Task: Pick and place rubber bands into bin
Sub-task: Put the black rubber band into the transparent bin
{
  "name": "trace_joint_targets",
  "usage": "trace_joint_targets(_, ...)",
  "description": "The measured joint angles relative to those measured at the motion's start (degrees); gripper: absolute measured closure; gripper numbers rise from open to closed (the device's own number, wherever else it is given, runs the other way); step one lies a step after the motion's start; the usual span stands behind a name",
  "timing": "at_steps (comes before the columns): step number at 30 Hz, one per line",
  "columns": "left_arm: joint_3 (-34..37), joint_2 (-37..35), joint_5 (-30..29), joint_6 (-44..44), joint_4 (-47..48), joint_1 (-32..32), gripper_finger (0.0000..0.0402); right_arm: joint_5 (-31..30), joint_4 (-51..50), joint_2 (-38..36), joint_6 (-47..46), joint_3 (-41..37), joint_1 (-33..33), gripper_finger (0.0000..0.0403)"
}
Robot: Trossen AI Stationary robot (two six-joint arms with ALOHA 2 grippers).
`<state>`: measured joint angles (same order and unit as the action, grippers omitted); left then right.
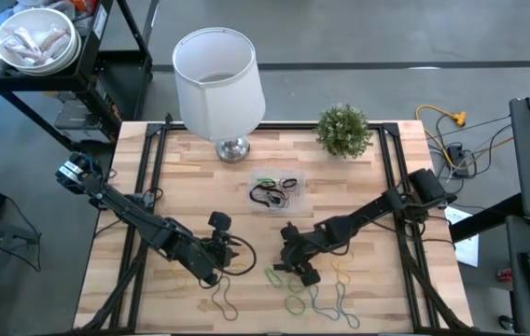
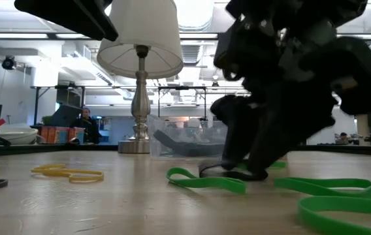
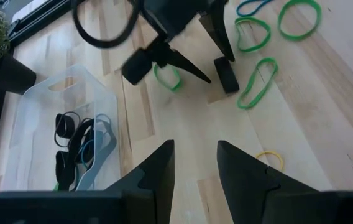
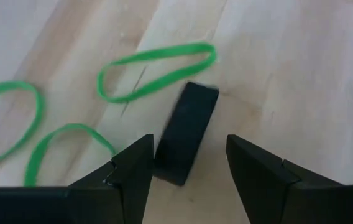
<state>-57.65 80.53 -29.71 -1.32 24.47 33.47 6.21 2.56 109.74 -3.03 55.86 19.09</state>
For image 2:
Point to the black aluminium table frame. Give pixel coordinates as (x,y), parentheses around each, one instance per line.
(58,147)

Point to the black metal rack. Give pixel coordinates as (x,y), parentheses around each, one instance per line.
(37,104)

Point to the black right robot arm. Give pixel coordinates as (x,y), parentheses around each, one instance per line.
(362,72)

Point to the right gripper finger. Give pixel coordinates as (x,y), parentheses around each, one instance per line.
(270,140)
(234,147)

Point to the orange printed box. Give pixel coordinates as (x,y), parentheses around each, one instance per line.
(58,134)

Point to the white shade silver table lamp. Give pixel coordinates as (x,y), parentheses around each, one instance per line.
(146,49)

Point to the large black rubber band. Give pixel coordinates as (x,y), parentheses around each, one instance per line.
(185,149)

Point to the dark grey panel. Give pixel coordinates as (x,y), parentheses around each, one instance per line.
(64,115)

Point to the black ceiling camera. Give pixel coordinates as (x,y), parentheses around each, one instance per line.
(9,62)

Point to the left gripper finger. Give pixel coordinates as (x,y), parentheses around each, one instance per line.
(74,16)

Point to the yellow rubber band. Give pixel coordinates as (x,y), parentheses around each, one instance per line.
(34,169)

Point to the person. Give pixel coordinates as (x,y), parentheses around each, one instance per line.
(343,137)
(86,127)

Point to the clear plastic bin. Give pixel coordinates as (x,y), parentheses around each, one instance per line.
(172,130)

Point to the beige post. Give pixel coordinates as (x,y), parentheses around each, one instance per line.
(362,127)

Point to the white bowl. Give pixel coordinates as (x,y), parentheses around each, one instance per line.
(19,135)

